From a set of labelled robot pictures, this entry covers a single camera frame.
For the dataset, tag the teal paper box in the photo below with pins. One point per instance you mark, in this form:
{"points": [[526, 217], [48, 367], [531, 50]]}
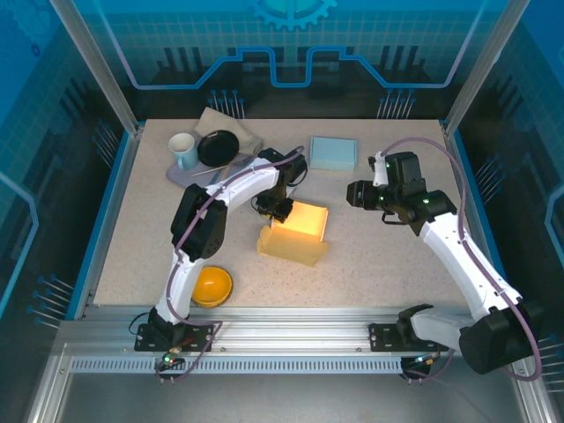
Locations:
{"points": [[332, 153]]}

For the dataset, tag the yellow paper box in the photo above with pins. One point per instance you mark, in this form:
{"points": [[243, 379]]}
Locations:
{"points": [[291, 251]]}

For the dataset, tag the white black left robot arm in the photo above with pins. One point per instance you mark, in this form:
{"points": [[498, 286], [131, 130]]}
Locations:
{"points": [[247, 185]]}

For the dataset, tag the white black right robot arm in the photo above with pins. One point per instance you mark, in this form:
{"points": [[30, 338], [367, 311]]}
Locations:
{"points": [[467, 264]]}

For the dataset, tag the light wooden stick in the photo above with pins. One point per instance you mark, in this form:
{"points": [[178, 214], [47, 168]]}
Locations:
{"points": [[224, 173]]}

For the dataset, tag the black round plate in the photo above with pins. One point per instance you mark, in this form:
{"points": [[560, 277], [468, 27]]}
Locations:
{"points": [[218, 147]]}

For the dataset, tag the silver metal fork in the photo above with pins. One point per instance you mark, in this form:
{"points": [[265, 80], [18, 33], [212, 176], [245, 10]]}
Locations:
{"points": [[211, 170]]}

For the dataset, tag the beige cloth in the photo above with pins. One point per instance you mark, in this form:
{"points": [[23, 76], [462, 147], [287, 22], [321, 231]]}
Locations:
{"points": [[216, 119]]}

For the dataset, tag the light blue mug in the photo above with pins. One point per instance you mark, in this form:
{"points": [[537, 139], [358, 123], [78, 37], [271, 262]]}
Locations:
{"points": [[187, 154]]}

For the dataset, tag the lavender plastic tray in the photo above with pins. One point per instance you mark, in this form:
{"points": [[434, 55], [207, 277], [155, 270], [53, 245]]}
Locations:
{"points": [[185, 178]]}

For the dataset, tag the orange bowl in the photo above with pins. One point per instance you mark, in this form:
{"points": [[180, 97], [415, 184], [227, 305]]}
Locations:
{"points": [[216, 286]]}

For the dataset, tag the aluminium side rail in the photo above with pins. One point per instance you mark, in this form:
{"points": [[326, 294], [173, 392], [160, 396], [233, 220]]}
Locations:
{"points": [[454, 152], [112, 211]]}

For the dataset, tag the aluminium frame post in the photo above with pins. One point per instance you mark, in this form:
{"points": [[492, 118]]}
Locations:
{"points": [[480, 75], [101, 75]]}

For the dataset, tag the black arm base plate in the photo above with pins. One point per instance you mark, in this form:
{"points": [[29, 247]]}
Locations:
{"points": [[147, 339], [383, 337]]}

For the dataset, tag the aluminium mounting rail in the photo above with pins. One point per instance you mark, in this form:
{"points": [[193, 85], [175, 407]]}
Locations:
{"points": [[286, 330]]}

